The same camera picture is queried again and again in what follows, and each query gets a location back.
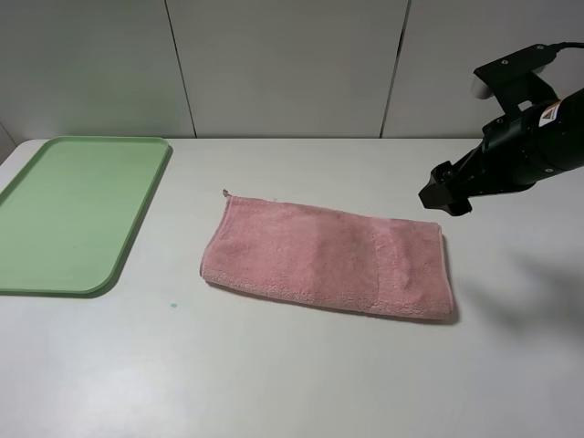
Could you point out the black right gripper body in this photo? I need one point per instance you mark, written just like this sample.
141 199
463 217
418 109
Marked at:
507 160

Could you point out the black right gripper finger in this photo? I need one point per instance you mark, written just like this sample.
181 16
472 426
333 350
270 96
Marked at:
459 206
435 196

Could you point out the pink terry towel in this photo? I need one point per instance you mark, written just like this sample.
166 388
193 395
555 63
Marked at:
324 258

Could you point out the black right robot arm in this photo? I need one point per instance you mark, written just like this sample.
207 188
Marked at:
545 140

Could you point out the light green plastic tray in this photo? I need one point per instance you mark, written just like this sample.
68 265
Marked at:
71 215

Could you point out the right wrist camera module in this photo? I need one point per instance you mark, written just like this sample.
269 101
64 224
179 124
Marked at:
514 79

